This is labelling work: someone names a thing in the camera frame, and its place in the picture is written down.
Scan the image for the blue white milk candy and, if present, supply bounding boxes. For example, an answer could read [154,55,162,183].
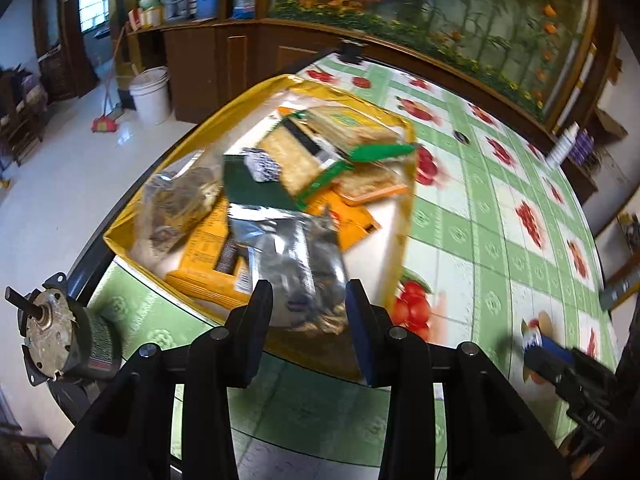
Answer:
[522,326,542,352]

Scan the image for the yellow snack packet barcode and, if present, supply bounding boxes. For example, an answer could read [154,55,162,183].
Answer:
[164,196,252,310]

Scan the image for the silver foil snack bag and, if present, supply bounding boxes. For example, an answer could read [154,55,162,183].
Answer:
[228,204,347,335]

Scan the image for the clear bag sunflower seeds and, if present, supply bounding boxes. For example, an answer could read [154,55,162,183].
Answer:
[131,148,224,266]

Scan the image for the orange chip bag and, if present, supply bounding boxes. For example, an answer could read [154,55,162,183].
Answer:
[305,190,380,252]

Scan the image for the green edged cracker packet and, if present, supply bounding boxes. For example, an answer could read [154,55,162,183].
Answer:
[256,112,355,210]

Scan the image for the yellow green cracker packet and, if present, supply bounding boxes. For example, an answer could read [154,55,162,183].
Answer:
[302,106,416,164]

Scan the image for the orange cracker packet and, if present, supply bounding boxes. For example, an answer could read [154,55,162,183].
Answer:
[332,164,409,206]

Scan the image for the fruit pattern green tablecloth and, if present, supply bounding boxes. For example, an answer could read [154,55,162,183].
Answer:
[89,55,616,479]

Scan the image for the electric motor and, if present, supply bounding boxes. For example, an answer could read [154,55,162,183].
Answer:
[4,272,122,386]

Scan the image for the purple bottles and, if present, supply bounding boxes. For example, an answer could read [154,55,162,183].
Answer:
[570,129,594,166]

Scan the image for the white spray bottle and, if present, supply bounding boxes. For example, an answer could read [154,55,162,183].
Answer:
[546,122,579,170]

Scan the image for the round black bottle cap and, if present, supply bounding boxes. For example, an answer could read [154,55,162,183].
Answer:
[454,130,470,145]

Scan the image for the yellow rimmed white tray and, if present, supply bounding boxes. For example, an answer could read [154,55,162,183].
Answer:
[104,75,416,334]

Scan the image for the red broom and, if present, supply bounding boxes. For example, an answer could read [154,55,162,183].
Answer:
[91,26,126,133]

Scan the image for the white plastic bucket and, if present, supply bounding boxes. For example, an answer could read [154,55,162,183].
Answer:
[129,66,171,126]

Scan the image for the small black box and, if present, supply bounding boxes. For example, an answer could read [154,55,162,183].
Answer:
[338,39,366,65]

